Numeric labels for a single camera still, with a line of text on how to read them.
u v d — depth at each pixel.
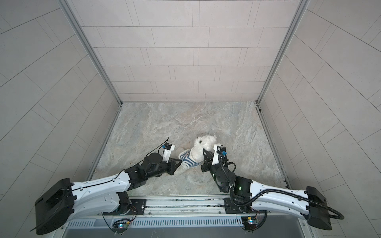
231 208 0.71
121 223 0.65
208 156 0.64
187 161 0.72
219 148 0.59
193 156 0.72
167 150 0.69
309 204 0.44
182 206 0.72
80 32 0.79
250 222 0.68
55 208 0.40
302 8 0.71
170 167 0.67
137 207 0.71
